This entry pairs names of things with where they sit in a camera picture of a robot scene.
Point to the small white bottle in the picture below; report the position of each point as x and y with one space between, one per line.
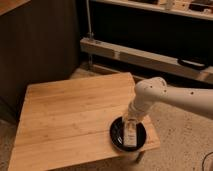
130 133

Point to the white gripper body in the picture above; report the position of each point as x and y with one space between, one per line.
133 114

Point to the wooden table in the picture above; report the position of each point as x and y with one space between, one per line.
67 122

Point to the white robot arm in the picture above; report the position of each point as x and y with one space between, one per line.
150 91

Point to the long wooden bench shelf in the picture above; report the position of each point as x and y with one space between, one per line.
144 59

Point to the upper wooden shelf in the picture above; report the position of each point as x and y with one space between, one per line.
175 7

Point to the black ceramic bowl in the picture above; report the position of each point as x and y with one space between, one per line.
116 133

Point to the metal pole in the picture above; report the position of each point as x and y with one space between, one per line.
90 32

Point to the black handle object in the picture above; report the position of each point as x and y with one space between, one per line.
192 65

